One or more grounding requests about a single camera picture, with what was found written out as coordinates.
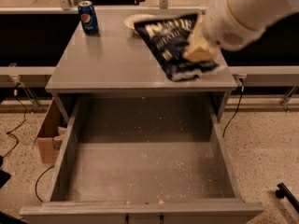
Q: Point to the blue chip bag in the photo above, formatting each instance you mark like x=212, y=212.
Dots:
x=167, y=40

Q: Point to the blue Pepsi can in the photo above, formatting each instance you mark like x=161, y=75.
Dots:
x=88, y=18

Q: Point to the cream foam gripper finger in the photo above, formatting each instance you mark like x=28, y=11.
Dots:
x=199, y=48

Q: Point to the metal bracket right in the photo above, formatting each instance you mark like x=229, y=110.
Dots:
x=287, y=97

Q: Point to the grey cabinet counter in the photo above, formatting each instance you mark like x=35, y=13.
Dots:
x=117, y=62

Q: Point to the white paper bowl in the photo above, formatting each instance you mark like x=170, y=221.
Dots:
x=130, y=21

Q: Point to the cardboard box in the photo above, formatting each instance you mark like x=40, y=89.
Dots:
x=51, y=134

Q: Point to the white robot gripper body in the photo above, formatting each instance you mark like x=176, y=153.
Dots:
x=221, y=22

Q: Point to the metal bracket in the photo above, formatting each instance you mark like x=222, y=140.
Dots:
x=19, y=77
x=287, y=97

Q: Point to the metal bracket left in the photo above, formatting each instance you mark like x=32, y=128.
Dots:
x=19, y=77

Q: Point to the open grey drawer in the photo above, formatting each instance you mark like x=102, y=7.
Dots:
x=157, y=160

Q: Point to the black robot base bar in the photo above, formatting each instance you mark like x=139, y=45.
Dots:
x=283, y=192

